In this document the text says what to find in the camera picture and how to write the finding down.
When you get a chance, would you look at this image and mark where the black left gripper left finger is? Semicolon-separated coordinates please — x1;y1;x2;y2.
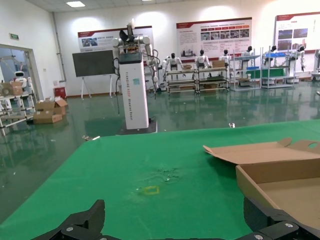
32;199;106;240

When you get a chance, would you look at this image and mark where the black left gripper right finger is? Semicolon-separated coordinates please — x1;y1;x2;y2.
234;196;320;240

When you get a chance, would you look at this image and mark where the torn-rim open cardboard box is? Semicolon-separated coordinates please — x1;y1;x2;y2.
203;137;320;231

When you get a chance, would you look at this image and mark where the red box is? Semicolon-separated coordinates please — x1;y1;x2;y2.
53;86;67;99

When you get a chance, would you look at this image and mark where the green tablecloth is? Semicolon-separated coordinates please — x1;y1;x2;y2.
0;119;320;240

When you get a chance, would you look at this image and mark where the yellow tape square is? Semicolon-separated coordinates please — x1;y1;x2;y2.
142;185;160;196

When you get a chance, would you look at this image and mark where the clear crumpled tape patch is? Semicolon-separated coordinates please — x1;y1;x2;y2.
147;167;182;185

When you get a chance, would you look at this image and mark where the flat cardboard carton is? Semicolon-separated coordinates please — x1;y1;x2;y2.
32;111;63;125

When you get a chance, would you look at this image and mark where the open-flap cardboard carton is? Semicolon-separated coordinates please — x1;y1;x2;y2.
34;98;69;116

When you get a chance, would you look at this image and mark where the white tube rack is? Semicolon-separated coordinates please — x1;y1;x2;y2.
0;90;36;136

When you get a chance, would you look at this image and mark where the tall white shelf rack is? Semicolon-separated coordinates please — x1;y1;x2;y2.
229;48;262;92
260;45;298;89

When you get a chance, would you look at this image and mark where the green board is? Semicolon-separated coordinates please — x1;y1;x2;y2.
246;68;286;80

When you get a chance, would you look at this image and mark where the metal workbench rack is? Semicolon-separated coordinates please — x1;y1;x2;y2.
165;67;197;94
196;65;231;93

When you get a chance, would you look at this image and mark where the small white round-head robot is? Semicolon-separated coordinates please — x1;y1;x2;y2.
11;70;33;94

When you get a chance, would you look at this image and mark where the black display screen on stand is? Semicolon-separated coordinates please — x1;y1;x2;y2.
72;49;115;100

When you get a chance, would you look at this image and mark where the white black humanoid robot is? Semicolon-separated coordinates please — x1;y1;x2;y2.
240;45;255;69
294;44;307;72
161;52;184;72
219;49;233;67
194;49;212;69
264;44;279;66

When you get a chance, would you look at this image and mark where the white door frame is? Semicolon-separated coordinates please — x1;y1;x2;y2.
0;43;44;101

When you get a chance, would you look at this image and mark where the grey wall pipe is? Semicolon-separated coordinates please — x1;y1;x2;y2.
51;11;67;82

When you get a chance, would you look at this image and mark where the wide red white wall poster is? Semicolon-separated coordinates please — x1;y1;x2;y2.
176;17;253;59

